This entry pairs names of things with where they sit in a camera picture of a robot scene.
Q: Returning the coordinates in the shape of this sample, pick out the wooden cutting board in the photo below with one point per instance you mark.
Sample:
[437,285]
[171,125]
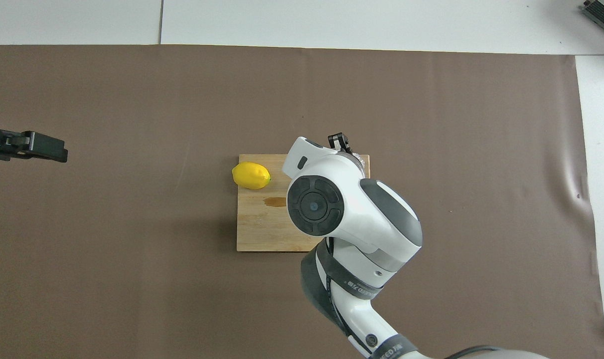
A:
[262,229]

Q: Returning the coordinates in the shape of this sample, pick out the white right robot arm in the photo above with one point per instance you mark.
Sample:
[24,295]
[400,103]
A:
[362,214]

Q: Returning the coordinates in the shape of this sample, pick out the yellow lemon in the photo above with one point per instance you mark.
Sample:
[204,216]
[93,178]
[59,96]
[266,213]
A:
[251,175]

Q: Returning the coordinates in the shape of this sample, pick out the grey finned metal device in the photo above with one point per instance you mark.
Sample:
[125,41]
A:
[603,11]

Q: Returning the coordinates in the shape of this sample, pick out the brown paper table mat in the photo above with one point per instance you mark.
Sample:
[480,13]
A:
[506,124]

